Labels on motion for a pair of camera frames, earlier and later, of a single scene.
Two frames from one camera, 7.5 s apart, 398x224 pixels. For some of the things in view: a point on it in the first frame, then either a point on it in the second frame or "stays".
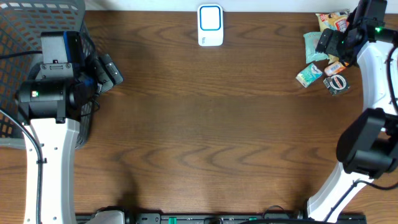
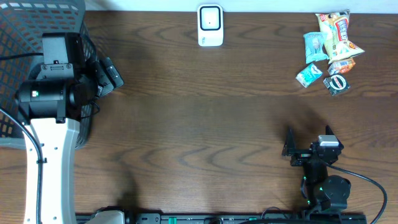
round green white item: [336, 84] stays
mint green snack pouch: [311, 42] stays
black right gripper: [331, 43] -> [302, 155]
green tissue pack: [310, 75] stays
